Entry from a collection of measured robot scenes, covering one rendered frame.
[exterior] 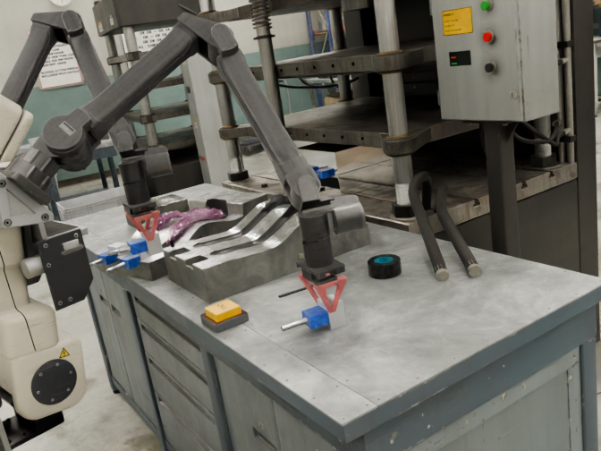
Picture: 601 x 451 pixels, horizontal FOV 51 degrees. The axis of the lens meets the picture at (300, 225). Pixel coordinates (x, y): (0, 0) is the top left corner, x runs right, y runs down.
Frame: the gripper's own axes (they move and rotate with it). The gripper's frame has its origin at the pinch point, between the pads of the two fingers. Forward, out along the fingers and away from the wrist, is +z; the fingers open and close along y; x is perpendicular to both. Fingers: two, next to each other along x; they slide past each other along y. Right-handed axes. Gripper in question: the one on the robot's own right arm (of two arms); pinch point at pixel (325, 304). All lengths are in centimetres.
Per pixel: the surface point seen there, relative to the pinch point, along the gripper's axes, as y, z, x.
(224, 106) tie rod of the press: 168, -30, -38
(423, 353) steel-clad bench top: -22.5, 4.7, -7.6
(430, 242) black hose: 12.3, -1.1, -35.0
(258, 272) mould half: 32.5, 0.9, 2.9
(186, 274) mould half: 41.6, -0.7, 18.6
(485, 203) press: 53, 8, -86
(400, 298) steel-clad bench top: 0.9, 4.5, -18.0
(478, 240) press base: 53, 20, -82
